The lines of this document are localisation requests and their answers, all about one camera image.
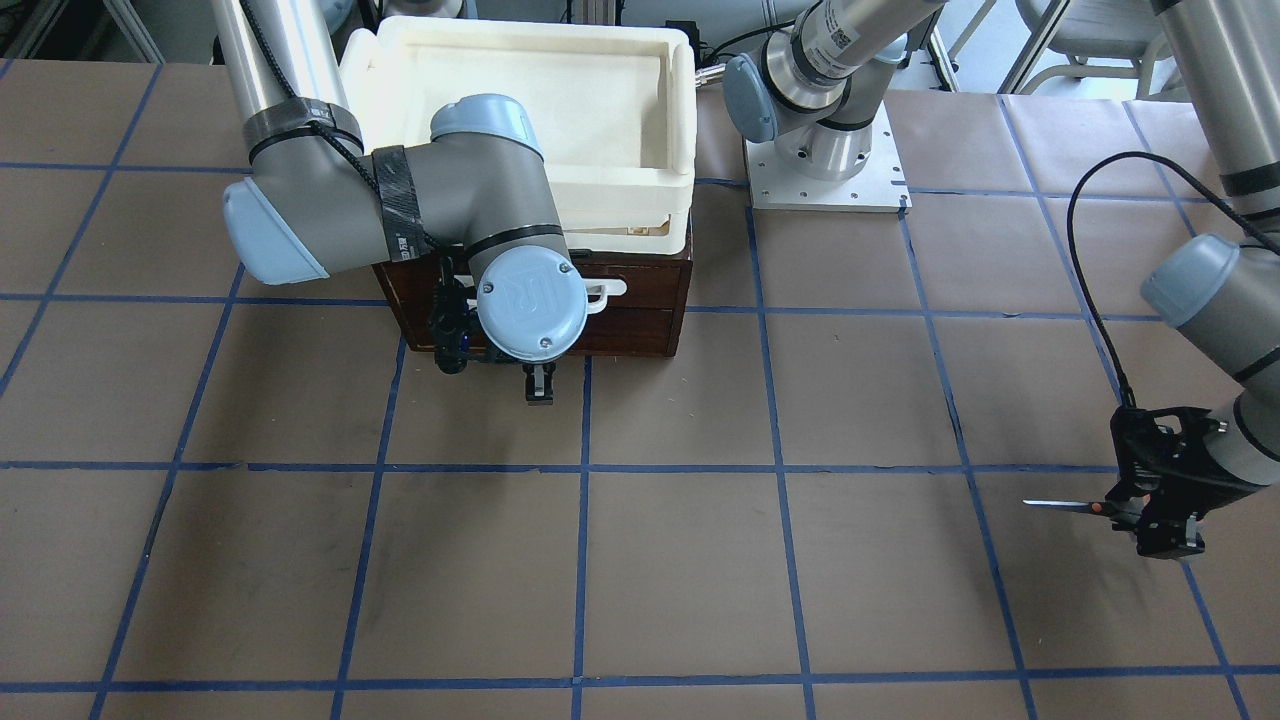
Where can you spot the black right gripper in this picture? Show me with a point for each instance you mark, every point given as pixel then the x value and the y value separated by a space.
pixel 539 384

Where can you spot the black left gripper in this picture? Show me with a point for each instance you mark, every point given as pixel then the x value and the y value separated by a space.
pixel 1192 499

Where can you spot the orange grey handled scissors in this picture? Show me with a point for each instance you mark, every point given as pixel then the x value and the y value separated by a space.
pixel 1097 509

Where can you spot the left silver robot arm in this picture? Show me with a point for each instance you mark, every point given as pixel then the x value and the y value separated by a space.
pixel 817 84

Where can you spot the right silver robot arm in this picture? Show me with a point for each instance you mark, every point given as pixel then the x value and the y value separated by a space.
pixel 475 198

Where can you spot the dark wooden drawer cabinet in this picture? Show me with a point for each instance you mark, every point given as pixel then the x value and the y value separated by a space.
pixel 643 321

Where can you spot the white foam box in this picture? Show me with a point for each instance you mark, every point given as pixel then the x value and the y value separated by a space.
pixel 613 109

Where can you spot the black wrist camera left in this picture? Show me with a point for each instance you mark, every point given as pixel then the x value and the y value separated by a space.
pixel 1164 444

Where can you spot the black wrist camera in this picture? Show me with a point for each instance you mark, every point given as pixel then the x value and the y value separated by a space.
pixel 450 320
pixel 1164 444

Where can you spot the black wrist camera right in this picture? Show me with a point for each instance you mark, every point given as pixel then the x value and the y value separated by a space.
pixel 450 320

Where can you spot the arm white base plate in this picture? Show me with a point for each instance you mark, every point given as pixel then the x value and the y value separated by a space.
pixel 819 168

